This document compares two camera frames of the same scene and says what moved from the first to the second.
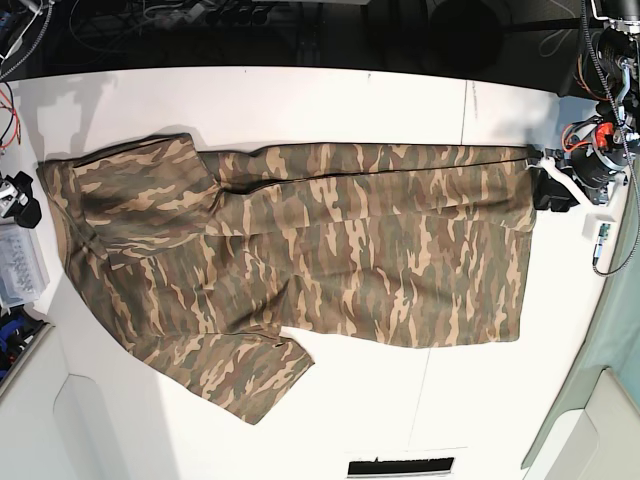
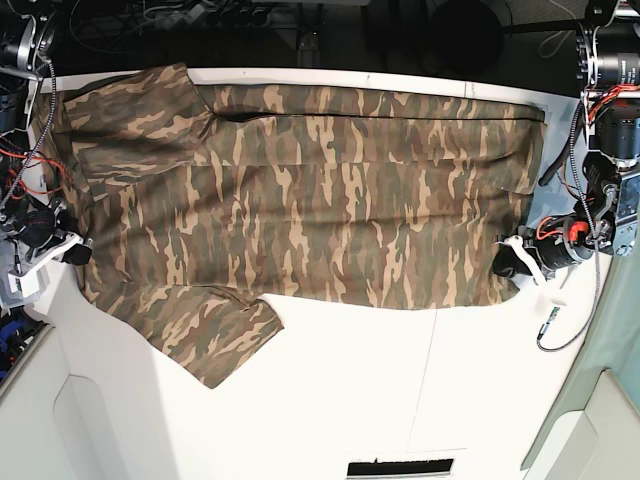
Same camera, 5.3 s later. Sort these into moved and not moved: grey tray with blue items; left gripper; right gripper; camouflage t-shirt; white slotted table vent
Moved: left gripper; right gripper; camouflage t-shirt
Not moved: grey tray with blue items; white slotted table vent
